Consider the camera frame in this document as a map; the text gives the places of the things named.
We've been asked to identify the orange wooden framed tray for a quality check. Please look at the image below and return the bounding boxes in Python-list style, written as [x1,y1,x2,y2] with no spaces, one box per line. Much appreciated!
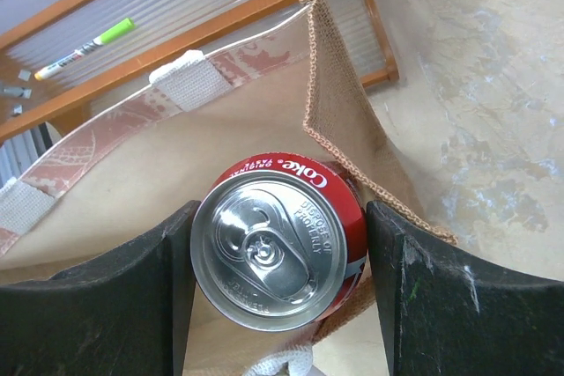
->
[0,0,400,183]

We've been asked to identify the red cola can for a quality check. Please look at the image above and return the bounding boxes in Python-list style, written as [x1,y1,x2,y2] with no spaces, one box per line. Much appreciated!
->
[190,152,367,332]

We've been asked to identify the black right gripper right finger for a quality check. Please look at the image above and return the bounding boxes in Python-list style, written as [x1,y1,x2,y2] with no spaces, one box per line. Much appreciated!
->
[367,201,563,375]

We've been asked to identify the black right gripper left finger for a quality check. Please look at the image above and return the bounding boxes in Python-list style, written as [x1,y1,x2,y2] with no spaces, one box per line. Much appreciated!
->
[1,201,199,375]

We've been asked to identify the brown canvas tote bag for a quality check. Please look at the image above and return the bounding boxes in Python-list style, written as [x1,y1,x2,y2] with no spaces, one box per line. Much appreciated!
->
[1,0,456,375]

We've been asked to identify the green marker pen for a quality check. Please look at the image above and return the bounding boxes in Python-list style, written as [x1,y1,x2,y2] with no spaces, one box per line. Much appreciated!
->
[33,18,135,81]

